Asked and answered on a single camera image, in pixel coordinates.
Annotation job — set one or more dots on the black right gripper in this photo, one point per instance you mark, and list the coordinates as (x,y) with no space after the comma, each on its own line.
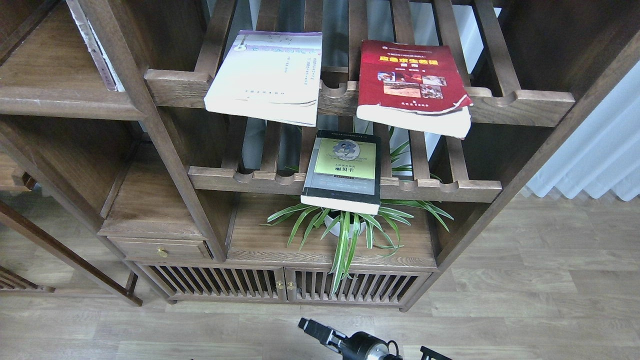
(359,346)

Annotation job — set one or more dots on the black green cover book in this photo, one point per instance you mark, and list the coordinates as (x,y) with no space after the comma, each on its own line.
(344,172)

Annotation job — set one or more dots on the red paperback book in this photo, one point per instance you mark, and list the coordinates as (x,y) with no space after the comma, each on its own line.
(413,87)

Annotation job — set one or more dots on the right slatted cabinet door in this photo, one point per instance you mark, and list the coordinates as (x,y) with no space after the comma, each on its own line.
(362,288)

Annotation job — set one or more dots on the slatted cabinet door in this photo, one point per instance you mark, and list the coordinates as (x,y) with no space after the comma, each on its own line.
(362,288)
(222,283)

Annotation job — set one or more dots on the green spider plant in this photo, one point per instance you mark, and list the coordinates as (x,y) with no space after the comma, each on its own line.
(347,226)

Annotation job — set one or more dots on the left slatted cabinet door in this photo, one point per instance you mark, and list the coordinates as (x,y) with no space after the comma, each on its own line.
(222,283)

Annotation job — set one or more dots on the brass drawer knob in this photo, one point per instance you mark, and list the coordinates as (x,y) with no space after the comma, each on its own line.
(161,252)

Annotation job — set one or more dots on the dark wooden bookshelf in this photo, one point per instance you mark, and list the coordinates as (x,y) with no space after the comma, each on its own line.
(150,162)

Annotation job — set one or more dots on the small wooden drawer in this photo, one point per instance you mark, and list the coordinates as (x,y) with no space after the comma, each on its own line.
(155,249)

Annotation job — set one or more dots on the white purple paperback book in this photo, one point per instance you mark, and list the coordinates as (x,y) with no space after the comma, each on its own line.
(269,75)

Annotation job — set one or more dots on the thin upright book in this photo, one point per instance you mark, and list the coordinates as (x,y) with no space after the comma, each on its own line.
(95,48)

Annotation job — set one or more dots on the white curtain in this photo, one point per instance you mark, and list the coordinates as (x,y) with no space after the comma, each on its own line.
(603,154)

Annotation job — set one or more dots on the dark wooden side furniture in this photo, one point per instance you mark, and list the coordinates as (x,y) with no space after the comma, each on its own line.
(16,179)

